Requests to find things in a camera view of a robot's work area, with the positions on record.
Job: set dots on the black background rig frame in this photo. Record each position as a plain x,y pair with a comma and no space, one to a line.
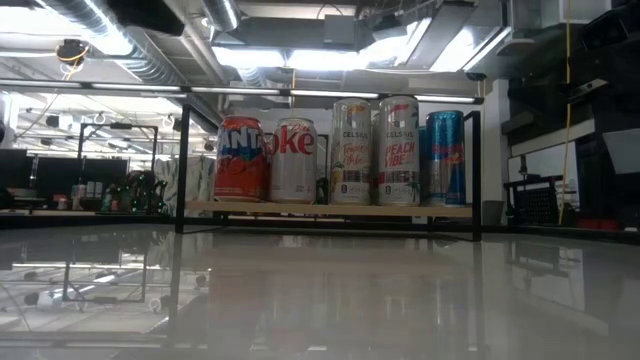
117,127

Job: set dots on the dark machine with green lights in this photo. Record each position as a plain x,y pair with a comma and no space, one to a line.
140,192

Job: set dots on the red Fanta strawberry can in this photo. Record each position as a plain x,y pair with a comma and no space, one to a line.
241,165

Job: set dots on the grey plastic bin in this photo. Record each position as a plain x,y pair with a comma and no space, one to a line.
494,212

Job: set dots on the red flat object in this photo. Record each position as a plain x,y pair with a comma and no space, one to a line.
597,224

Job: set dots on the white draped sheet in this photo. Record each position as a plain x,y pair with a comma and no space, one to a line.
200,177

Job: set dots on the Celsius Tropical Vibe can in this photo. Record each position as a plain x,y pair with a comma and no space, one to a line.
351,155

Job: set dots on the silver corrugated ventilation duct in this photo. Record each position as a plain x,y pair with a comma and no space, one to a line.
145,70

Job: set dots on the cluttered background workbench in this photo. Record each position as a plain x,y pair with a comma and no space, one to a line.
75,205

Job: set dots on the blue silver Red Bull can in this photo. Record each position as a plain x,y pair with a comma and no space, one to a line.
423,170
446,160

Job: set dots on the white angled panel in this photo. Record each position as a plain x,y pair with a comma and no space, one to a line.
625,150

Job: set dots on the silver Diet Coke can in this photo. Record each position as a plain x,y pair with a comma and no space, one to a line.
294,165

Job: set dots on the black partition screen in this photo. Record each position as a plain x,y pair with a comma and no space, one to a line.
60,172

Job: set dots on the Celsius Peach Vibe can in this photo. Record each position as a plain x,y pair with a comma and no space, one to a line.
399,155

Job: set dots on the black metal shelf frame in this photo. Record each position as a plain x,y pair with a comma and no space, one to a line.
476,175

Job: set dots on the ceiling light tube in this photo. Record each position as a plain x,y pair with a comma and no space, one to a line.
40,84
235,90
445,99
135,87
334,94

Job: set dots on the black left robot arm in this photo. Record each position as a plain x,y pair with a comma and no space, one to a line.
145,15

